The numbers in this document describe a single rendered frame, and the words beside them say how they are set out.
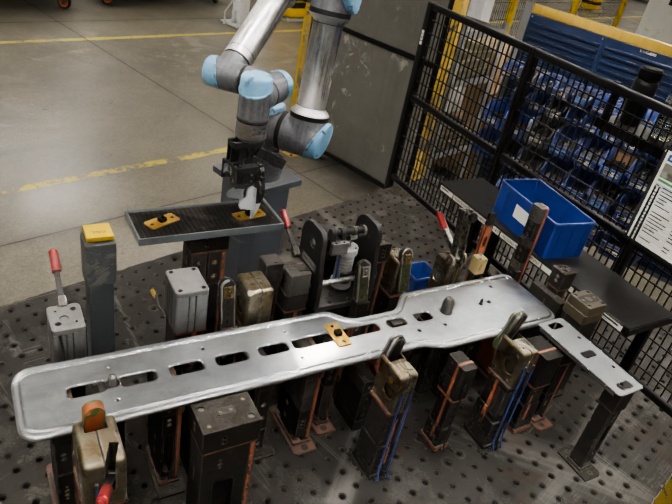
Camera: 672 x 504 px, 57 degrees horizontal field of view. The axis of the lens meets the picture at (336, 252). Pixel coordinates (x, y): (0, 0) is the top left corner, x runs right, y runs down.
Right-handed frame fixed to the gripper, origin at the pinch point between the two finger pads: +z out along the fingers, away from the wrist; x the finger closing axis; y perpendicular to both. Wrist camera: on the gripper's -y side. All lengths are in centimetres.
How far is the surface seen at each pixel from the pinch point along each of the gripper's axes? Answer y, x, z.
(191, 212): 13.0, -6.3, 1.9
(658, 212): -105, 57, -9
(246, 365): 19.1, 33.9, 18.0
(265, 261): 1.8, 12.4, 8.2
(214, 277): 9.6, 1.8, 17.8
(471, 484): -29, 71, 48
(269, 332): 8.4, 26.7, 18.0
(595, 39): -250, -60, -25
